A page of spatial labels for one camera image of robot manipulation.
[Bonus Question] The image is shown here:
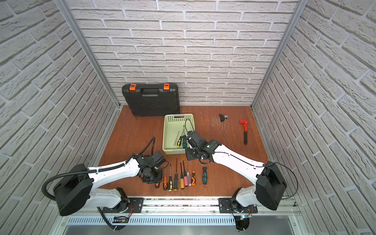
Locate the orange black stubby screwdriver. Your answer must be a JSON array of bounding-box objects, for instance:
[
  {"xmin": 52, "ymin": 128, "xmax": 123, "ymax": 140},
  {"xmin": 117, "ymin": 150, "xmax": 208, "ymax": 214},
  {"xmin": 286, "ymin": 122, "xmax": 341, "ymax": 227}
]
[{"xmin": 192, "ymin": 164, "xmax": 196, "ymax": 186}]

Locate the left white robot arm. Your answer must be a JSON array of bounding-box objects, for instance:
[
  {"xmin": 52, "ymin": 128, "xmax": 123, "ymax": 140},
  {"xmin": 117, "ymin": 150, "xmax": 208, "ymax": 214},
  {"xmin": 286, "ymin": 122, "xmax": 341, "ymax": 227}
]
[{"xmin": 43, "ymin": 151, "xmax": 166, "ymax": 216}]

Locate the black yellow handle screwdriver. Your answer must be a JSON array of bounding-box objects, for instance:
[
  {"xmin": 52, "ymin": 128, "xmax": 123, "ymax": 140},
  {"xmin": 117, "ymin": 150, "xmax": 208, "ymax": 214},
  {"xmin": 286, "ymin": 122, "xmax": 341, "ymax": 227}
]
[{"xmin": 176, "ymin": 131, "xmax": 182, "ymax": 147}]

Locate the green handle screwdriver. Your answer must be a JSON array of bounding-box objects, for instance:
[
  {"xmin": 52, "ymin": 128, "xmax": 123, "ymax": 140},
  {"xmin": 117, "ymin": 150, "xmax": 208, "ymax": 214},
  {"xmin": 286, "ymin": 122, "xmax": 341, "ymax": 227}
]
[
  {"xmin": 202, "ymin": 165, "xmax": 208, "ymax": 185},
  {"xmin": 182, "ymin": 125, "xmax": 187, "ymax": 149}
]

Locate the aluminium rail frame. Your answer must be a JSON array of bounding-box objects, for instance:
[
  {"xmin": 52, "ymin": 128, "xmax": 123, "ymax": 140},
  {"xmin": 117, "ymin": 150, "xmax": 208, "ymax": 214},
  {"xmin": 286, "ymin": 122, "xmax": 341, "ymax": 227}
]
[{"xmin": 51, "ymin": 196, "xmax": 308, "ymax": 235}]

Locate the pink handle screwdriver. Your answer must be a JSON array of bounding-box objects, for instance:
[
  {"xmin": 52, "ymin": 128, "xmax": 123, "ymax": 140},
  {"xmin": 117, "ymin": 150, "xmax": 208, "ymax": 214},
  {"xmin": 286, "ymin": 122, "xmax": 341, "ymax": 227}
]
[{"xmin": 183, "ymin": 162, "xmax": 189, "ymax": 187}]

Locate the clear short screwdriver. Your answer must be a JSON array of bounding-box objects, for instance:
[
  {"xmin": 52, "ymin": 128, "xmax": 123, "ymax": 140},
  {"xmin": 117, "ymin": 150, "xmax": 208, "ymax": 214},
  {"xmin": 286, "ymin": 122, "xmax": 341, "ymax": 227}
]
[{"xmin": 186, "ymin": 163, "xmax": 192, "ymax": 186}]

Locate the long black handle screwdriver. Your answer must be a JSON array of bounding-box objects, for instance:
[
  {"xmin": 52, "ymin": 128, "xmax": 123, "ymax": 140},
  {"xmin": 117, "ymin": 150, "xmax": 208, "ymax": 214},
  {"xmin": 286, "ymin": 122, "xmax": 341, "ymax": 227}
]
[{"xmin": 173, "ymin": 160, "xmax": 178, "ymax": 191}]

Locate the right thin black cable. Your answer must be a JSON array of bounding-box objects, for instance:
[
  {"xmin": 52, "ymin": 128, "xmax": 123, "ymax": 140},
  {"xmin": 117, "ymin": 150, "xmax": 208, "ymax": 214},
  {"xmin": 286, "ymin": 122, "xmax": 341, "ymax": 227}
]
[{"xmin": 184, "ymin": 118, "xmax": 299, "ymax": 200}]

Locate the black yellow small screwdriver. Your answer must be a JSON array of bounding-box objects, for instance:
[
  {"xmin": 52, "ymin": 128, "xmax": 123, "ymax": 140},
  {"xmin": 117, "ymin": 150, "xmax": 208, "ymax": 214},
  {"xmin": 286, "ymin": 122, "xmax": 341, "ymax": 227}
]
[{"xmin": 168, "ymin": 165, "xmax": 173, "ymax": 192}]

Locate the black plastic tool case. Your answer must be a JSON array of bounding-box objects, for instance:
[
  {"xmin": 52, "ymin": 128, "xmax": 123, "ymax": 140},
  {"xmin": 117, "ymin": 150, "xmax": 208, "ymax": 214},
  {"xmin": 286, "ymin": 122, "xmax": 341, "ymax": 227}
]
[{"xmin": 121, "ymin": 83, "xmax": 180, "ymax": 117}]

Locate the red pipe wrench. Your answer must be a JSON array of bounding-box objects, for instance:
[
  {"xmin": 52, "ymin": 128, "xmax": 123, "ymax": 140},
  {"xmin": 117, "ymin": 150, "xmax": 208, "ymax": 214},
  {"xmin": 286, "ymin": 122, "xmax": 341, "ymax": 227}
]
[{"xmin": 240, "ymin": 119, "xmax": 248, "ymax": 145}]

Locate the left black corrugated cable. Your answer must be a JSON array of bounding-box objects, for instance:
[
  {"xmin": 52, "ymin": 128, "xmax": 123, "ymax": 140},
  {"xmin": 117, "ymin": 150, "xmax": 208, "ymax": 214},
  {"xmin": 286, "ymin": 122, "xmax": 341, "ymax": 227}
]
[{"xmin": 41, "ymin": 136, "xmax": 156, "ymax": 231}]

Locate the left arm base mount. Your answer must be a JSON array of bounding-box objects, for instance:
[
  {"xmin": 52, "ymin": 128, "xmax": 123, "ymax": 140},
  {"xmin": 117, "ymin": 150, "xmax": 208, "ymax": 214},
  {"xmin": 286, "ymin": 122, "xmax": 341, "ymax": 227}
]
[{"xmin": 102, "ymin": 197, "xmax": 144, "ymax": 213}]

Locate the small orange handle screwdriver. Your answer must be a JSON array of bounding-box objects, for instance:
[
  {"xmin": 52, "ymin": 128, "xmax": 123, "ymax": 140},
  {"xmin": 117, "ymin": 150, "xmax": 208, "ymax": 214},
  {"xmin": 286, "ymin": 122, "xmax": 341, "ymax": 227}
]
[{"xmin": 163, "ymin": 169, "xmax": 167, "ymax": 191}]

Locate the light green plastic bin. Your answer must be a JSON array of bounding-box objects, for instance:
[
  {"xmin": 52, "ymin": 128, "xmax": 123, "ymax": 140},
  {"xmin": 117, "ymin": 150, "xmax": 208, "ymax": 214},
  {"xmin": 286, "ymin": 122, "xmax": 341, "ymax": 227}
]
[{"xmin": 163, "ymin": 114, "xmax": 195, "ymax": 155}]

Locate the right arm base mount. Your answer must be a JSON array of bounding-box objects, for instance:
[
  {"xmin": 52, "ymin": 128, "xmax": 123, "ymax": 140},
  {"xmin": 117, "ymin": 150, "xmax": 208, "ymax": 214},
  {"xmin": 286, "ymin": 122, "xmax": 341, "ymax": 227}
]
[{"xmin": 218, "ymin": 198, "xmax": 258, "ymax": 214}]

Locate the small black metal part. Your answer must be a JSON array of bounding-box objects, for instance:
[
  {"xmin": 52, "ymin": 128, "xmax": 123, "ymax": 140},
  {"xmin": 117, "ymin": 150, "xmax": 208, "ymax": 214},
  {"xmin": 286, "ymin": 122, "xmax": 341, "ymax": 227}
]
[{"xmin": 219, "ymin": 114, "xmax": 229, "ymax": 122}]

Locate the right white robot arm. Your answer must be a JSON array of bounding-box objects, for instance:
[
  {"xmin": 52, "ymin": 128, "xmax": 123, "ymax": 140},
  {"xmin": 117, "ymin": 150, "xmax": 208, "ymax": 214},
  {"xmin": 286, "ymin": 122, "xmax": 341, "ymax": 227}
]
[{"xmin": 184, "ymin": 131, "xmax": 287, "ymax": 213}]

